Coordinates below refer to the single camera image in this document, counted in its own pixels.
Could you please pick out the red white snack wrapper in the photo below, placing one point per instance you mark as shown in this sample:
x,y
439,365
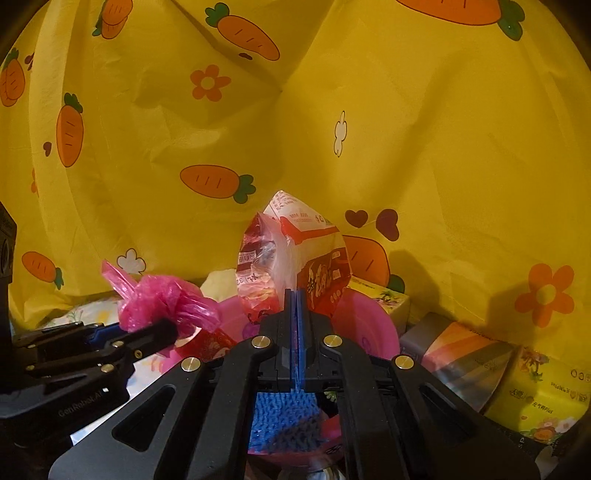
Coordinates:
x,y
318,258

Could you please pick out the pink plastic bag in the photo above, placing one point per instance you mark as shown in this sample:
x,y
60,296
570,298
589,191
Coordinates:
x,y
157,295

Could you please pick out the cream plush ball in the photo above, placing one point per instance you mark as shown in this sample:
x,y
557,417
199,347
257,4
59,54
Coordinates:
x,y
221,284

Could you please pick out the red paper cup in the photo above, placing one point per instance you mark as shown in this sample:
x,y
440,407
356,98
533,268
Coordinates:
x,y
207,344

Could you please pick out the yellow tissue pack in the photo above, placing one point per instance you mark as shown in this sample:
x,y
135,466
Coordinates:
x,y
383,300
540,397

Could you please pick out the dark striped box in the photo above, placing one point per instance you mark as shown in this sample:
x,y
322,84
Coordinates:
x,y
461,355

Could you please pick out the blue foam net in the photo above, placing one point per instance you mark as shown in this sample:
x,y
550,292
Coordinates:
x,y
281,420

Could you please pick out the yellow carrot-print curtain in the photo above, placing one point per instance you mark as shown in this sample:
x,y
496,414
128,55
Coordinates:
x,y
369,138

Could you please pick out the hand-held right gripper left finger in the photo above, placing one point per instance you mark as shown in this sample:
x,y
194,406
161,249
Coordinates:
x,y
291,341

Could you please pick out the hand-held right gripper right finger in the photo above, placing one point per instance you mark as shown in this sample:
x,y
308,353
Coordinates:
x,y
303,341

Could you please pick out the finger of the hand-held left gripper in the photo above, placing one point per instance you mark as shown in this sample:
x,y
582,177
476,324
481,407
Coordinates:
x,y
147,339
99,336

